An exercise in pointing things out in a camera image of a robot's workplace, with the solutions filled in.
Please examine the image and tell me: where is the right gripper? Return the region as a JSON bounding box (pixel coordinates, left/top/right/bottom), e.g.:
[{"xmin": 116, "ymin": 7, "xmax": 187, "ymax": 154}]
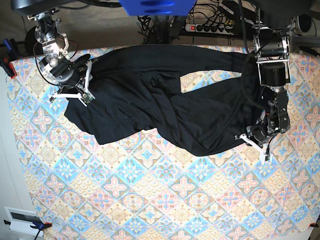
[{"xmin": 49, "ymin": 53, "xmax": 98, "ymax": 93}]

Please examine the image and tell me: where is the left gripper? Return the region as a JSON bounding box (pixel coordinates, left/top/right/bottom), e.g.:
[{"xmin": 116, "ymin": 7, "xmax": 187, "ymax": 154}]
[{"xmin": 246, "ymin": 119, "xmax": 278, "ymax": 148}]

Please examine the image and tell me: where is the black t-shirt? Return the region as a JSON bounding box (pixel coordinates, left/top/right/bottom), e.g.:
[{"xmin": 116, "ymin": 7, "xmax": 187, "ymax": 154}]
[{"xmin": 64, "ymin": 44, "xmax": 273, "ymax": 157}]

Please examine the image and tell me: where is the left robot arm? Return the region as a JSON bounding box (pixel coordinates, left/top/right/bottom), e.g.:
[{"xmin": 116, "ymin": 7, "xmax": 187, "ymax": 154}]
[{"xmin": 238, "ymin": 0, "xmax": 315, "ymax": 150}]

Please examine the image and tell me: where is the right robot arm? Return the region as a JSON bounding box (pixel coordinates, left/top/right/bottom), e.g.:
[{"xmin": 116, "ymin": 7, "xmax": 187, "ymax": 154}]
[{"xmin": 10, "ymin": 0, "xmax": 93, "ymax": 95}]

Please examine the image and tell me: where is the blue orange clamp upper left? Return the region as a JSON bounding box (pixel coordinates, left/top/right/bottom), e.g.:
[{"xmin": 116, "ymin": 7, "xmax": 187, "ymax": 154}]
[{"xmin": 0, "ymin": 38, "xmax": 18, "ymax": 79}]

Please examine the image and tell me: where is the blue orange clamp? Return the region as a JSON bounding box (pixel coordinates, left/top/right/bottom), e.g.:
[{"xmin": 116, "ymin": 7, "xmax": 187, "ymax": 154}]
[
  {"xmin": 0, "ymin": 38, "xmax": 18, "ymax": 79},
  {"xmin": 3, "ymin": 220, "xmax": 52, "ymax": 231}
]

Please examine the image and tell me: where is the orange clamp lower right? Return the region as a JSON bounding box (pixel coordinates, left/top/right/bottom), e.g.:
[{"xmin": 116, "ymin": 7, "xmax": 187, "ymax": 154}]
[{"xmin": 309, "ymin": 222, "xmax": 319, "ymax": 228}]

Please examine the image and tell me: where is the white power strip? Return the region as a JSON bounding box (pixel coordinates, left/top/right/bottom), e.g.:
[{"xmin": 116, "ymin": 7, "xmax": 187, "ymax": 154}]
[{"xmin": 184, "ymin": 23, "xmax": 233, "ymax": 35}]

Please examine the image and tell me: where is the patterned tablecloth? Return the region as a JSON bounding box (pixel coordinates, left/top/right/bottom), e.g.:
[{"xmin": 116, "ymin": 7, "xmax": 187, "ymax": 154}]
[{"xmin": 6, "ymin": 54, "xmax": 320, "ymax": 240}]

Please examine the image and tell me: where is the white floor vent box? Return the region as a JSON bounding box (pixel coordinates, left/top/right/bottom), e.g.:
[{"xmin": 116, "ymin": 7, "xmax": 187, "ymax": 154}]
[{"xmin": 4, "ymin": 206, "xmax": 41, "ymax": 237}]

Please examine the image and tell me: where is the blue orange clamp lower left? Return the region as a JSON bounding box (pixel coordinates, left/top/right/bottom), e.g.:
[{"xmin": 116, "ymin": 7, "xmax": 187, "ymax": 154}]
[{"xmin": 3, "ymin": 220, "xmax": 52, "ymax": 231}]

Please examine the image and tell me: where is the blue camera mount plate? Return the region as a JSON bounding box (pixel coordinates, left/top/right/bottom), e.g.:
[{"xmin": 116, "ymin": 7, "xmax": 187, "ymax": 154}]
[{"xmin": 119, "ymin": 0, "xmax": 196, "ymax": 16}]

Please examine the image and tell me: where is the bundle of black cables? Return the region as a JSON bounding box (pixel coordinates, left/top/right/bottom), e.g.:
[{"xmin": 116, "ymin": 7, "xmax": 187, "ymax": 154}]
[{"xmin": 136, "ymin": 15, "xmax": 176, "ymax": 45}]

